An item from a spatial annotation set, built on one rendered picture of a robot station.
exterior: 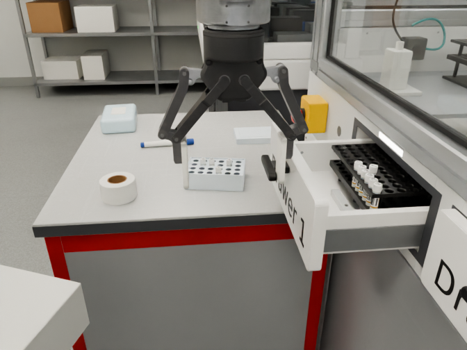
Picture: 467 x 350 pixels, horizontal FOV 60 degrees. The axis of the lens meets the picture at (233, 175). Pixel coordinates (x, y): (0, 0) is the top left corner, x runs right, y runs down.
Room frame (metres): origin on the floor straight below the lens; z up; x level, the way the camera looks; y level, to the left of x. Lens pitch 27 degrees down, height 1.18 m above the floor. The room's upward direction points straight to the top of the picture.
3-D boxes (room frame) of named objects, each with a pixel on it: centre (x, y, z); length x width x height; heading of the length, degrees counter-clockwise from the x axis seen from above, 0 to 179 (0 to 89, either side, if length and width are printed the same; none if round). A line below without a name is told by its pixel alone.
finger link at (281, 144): (0.53, -0.07, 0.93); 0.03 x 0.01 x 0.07; 6
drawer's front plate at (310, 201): (0.56, -0.09, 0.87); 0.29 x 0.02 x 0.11; 6
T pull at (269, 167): (0.56, -0.07, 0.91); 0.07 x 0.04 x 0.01; 6
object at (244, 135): (1.04, -0.07, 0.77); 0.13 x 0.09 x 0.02; 96
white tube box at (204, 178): (0.78, 0.04, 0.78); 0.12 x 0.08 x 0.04; 86
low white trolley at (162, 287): (0.95, 0.11, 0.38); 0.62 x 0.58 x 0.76; 6
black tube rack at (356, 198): (0.58, -0.29, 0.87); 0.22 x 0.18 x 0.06; 96
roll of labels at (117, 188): (0.72, 0.23, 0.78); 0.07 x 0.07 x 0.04
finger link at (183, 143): (0.51, 0.07, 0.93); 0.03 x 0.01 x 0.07; 6
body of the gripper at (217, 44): (0.52, 0.00, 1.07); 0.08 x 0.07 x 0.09; 96
